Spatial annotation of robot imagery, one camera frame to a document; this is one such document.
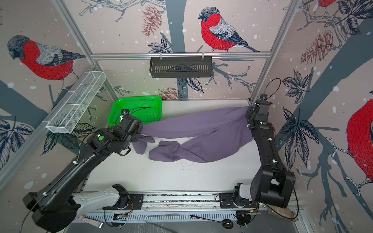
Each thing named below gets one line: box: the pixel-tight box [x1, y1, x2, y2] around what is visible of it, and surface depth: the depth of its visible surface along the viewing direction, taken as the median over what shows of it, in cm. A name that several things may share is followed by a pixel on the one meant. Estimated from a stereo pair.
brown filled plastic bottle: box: [267, 205, 295, 221], surface depth 68 cm
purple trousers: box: [131, 106, 254, 163], surface depth 91 cm
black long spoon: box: [189, 214, 234, 230], surface depth 69 cm
